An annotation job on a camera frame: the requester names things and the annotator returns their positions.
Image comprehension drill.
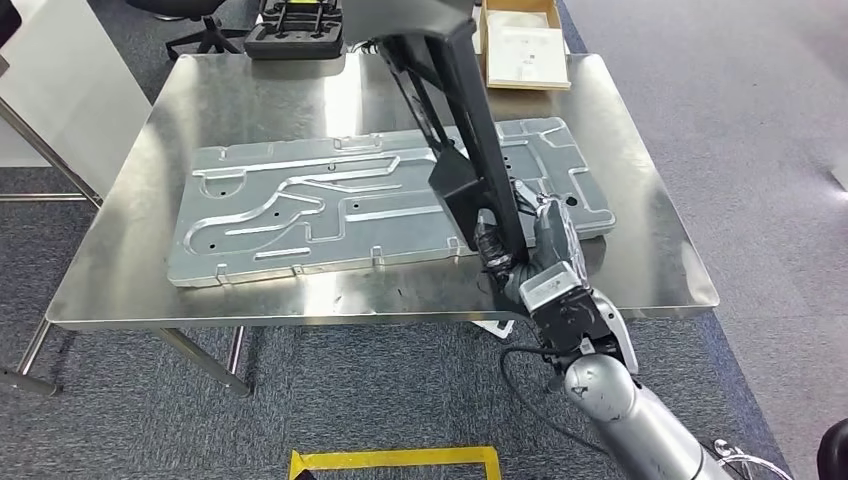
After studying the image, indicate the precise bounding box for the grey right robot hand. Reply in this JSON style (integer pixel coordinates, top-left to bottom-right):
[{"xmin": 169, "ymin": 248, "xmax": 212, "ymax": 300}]
[{"xmin": 473, "ymin": 178, "xmax": 588, "ymax": 303}]

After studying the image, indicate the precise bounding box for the black plastic panel part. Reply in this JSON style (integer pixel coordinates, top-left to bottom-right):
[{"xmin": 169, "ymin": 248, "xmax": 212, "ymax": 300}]
[{"xmin": 341, "ymin": 0, "xmax": 531, "ymax": 263}]

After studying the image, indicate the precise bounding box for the stainless steel workbench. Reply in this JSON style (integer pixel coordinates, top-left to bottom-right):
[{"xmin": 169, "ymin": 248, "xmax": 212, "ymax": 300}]
[{"xmin": 0, "ymin": 51, "xmax": 721, "ymax": 399}]

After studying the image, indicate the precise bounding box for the cardboard box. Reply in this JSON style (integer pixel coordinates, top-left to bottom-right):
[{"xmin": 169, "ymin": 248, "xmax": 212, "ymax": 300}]
[{"xmin": 478, "ymin": 0, "xmax": 572, "ymax": 91}]

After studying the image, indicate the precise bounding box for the white paper sheet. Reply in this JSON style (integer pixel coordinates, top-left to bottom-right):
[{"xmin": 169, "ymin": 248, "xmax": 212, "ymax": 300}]
[{"xmin": 488, "ymin": 11, "xmax": 570, "ymax": 84}]

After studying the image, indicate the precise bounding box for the grooved aluminium plate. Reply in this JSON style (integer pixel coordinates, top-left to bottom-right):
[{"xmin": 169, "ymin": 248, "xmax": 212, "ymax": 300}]
[{"xmin": 165, "ymin": 117, "xmax": 617, "ymax": 289}]

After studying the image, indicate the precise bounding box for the yellow floor tape square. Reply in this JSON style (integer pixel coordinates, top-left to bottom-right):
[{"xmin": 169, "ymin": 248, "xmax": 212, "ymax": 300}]
[{"xmin": 289, "ymin": 445, "xmax": 503, "ymax": 480}]

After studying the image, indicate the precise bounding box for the black foam tray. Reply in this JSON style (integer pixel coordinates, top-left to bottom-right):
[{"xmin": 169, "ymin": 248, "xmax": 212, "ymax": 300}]
[{"xmin": 243, "ymin": 0, "xmax": 346, "ymax": 61}]

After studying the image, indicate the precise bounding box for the white panel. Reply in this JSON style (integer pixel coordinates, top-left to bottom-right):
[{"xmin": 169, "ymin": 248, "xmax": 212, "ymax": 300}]
[{"xmin": 0, "ymin": 0, "xmax": 154, "ymax": 199}]

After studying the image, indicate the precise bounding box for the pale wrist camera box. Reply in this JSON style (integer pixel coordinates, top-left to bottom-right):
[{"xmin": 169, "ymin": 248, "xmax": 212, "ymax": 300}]
[{"xmin": 518, "ymin": 261, "xmax": 592, "ymax": 315}]

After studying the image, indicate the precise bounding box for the black camera cable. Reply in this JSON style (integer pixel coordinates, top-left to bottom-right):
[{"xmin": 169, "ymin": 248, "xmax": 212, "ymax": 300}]
[{"xmin": 498, "ymin": 344, "xmax": 611, "ymax": 458}]

